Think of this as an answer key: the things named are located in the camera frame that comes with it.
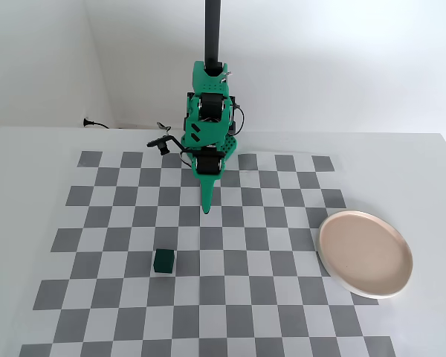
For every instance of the green gripper black servo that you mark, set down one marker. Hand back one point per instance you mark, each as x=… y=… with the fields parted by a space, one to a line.
x=207 y=164

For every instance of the dark green dice cube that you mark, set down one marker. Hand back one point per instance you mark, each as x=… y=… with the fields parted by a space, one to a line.
x=164 y=261

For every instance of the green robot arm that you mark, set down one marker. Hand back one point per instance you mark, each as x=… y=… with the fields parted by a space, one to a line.
x=204 y=130

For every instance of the beige round plate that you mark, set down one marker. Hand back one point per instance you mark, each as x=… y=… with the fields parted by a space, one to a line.
x=364 y=254

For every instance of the grey white checkerboard mat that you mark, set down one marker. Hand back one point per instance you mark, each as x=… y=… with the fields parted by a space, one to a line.
x=223 y=282

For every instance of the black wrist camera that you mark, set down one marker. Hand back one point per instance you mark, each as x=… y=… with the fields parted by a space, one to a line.
x=163 y=143

